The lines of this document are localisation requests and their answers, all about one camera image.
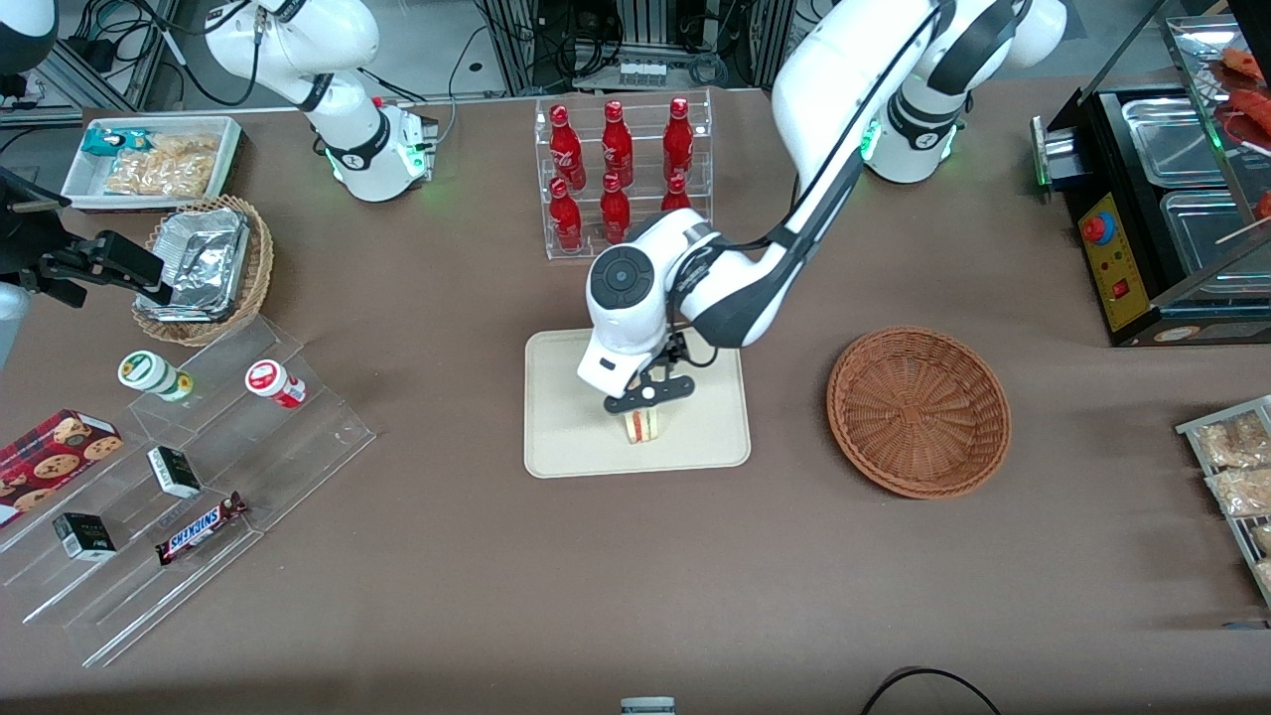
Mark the light wicker basket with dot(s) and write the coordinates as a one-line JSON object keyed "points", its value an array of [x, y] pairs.
{"points": [[253, 268]]}

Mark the grey tray of snack bags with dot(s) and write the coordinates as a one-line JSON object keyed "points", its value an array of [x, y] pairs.
{"points": [[1197, 429]]}

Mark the black power adapter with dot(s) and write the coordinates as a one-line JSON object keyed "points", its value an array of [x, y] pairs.
{"points": [[92, 47]]}

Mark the cream plastic tray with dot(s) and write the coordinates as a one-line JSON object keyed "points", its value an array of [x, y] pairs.
{"points": [[576, 437]]}

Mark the clear bag of crackers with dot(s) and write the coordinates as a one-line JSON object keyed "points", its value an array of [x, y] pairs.
{"points": [[1241, 492], [1263, 538], [1231, 442]]}

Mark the stacked aluminium foil trays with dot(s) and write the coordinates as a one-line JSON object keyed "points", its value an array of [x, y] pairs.
{"points": [[204, 263]]}

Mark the green sunflower cup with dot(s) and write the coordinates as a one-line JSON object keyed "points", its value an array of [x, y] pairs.
{"points": [[154, 375]]}

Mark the grey device at table edge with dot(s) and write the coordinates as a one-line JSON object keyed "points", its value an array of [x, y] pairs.
{"points": [[647, 706]]}

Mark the Snickers chocolate bar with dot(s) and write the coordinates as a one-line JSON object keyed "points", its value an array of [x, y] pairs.
{"points": [[202, 528]]}

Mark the brown wicker basket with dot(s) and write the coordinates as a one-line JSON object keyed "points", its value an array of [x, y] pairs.
{"points": [[918, 412]]}

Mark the red-lidded white cup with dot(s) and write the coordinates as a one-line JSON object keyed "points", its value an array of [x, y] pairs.
{"points": [[276, 383]]}

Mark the aluminium equipment frame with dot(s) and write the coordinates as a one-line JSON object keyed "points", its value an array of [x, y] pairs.
{"points": [[516, 45]]}

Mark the red plaid cookie box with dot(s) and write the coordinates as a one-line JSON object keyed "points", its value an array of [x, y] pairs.
{"points": [[50, 457]]}

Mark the clear acrylic stepped shelf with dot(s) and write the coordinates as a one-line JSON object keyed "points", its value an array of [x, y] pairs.
{"points": [[278, 447]]}

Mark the white power strip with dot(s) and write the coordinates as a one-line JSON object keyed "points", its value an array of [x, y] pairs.
{"points": [[643, 71]]}

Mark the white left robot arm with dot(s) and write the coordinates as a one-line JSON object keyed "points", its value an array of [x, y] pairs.
{"points": [[844, 89]]}

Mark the steel warmer pan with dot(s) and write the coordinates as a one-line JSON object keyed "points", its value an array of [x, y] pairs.
{"points": [[1206, 233], [1172, 139]]}

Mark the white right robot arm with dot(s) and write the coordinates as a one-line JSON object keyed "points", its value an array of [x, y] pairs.
{"points": [[348, 99]]}

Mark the black food warmer appliance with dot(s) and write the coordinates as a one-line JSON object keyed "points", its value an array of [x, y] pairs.
{"points": [[1102, 248]]}

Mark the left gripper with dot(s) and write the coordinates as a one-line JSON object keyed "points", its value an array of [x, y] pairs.
{"points": [[674, 346]]}

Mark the layered sandwich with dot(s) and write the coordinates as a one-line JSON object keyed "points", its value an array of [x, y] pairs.
{"points": [[643, 427]]}

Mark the red cola bottle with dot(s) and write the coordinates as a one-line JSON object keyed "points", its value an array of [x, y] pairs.
{"points": [[678, 134], [564, 139], [615, 209], [617, 139], [675, 196], [565, 214]]}

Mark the clear bag of chips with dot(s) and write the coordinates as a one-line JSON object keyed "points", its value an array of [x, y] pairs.
{"points": [[169, 167]]}

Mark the clear acrylic bottle rack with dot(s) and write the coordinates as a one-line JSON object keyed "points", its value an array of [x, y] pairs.
{"points": [[645, 233]]}

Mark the black box with white lettering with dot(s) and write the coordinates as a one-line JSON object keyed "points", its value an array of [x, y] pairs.
{"points": [[84, 536]]}

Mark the black box with barcode label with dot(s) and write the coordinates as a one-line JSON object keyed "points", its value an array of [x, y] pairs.
{"points": [[174, 472]]}

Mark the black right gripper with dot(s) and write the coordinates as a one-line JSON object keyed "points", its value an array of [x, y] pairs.
{"points": [[28, 242]]}

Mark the wooden skewer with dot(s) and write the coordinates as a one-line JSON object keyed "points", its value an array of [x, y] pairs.
{"points": [[1243, 230]]}

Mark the red sausage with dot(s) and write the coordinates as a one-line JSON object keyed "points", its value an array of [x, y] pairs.
{"points": [[1241, 63], [1253, 105]]}

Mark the green snack packet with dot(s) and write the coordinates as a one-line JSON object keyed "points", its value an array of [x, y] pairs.
{"points": [[104, 139]]}

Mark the white snack tray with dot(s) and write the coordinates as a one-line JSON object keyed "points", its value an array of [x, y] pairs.
{"points": [[74, 184]]}

